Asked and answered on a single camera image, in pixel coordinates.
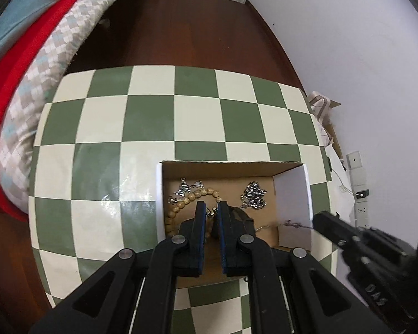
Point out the white power strip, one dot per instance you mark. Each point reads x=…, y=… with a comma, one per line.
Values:
x=358, y=181

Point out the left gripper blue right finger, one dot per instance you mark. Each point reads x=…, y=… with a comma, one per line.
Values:
x=233, y=258

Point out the white patterned tote bag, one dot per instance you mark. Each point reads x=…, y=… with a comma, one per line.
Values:
x=321, y=107

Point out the black charger plug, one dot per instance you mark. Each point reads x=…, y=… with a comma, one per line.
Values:
x=362, y=194

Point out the red bed sheet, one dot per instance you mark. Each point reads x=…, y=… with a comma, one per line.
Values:
x=13, y=66

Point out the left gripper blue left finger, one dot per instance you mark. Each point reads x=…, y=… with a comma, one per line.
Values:
x=191, y=258

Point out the black smart band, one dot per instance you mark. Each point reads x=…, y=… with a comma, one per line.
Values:
x=241, y=220

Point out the white cardboard box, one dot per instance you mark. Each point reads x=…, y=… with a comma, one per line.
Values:
x=284, y=223

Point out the green white checkered table cover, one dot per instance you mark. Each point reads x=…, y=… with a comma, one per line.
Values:
x=92, y=203

